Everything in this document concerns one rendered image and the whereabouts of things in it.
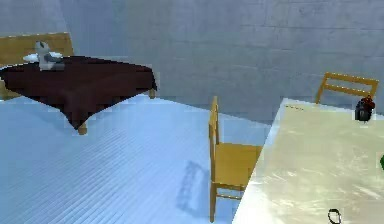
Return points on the white pillow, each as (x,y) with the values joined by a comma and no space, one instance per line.
(31,57)

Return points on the green object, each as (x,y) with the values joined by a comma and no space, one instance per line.
(382,161)

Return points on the cream dining table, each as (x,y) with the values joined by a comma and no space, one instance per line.
(316,166)

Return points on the yellow wooden chair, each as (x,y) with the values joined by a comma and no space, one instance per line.
(230,163)
(346,85)

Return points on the dark red bed blanket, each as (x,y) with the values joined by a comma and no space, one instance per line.
(80,83)

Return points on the grey and white plush toy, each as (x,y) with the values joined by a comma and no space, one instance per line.
(45,58)

